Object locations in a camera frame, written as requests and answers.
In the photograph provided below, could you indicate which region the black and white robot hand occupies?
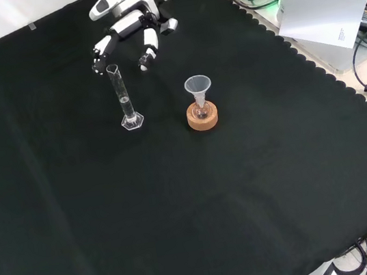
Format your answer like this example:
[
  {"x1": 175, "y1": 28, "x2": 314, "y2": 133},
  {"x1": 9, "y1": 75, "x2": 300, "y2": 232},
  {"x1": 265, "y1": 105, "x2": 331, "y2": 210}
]
[{"x1": 81, "y1": 0, "x2": 186, "y2": 80}]

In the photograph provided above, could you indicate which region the clear glass graduated cylinder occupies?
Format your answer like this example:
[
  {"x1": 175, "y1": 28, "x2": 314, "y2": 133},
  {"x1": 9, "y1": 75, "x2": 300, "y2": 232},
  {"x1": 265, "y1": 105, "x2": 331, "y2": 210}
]
[{"x1": 105, "y1": 60, "x2": 146, "y2": 134}]

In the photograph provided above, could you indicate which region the clear plastic funnel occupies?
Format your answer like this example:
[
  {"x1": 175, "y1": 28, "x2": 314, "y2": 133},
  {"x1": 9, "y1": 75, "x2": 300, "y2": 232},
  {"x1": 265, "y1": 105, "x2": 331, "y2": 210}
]
[{"x1": 182, "y1": 73, "x2": 215, "y2": 111}]

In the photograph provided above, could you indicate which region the round-bottom glass flask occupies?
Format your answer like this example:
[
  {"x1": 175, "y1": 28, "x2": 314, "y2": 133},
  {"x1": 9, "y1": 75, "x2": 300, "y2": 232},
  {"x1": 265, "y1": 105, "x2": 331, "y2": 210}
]
[{"x1": 190, "y1": 100, "x2": 213, "y2": 122}]

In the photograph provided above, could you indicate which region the pale board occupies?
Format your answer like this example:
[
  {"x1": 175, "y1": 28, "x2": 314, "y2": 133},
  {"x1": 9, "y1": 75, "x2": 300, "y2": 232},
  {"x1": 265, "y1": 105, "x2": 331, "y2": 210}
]
[{"x1": 273, "y1": 0, "x2": 367, "y2": 60}]

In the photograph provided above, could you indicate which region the black bench cloth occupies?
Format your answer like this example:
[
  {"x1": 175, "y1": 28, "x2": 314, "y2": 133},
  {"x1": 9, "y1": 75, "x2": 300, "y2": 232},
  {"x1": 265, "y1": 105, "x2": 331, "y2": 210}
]
[{"x1": 0, "y1": 0, "x2": 367, "y2": 275}]

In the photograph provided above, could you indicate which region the gray box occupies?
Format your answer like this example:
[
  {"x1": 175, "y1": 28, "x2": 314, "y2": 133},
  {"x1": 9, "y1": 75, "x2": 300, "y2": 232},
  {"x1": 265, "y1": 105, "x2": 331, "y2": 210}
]
[{"x1": 272, "y1": 0, "x2": 365, "y2": 82}]

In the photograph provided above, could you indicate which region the cork ring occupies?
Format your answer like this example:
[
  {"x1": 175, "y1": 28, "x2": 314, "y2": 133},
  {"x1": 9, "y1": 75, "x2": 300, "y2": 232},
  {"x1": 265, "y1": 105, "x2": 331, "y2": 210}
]
[{"x1": 184, "y1": 99, "x2": 221, "y2": 133}]

